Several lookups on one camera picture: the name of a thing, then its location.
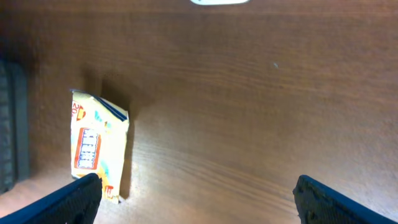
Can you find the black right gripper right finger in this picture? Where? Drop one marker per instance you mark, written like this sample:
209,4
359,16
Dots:
317,203

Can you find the yellow wet wipes pack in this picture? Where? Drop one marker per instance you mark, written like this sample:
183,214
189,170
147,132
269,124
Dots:
98,141

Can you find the dark grey mesh basket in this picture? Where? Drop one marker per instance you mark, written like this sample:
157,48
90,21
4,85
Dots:
15,160

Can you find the white barcode scanner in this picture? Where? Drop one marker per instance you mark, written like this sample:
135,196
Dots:
217,2

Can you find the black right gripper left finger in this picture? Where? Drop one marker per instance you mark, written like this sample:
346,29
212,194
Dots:
76,202

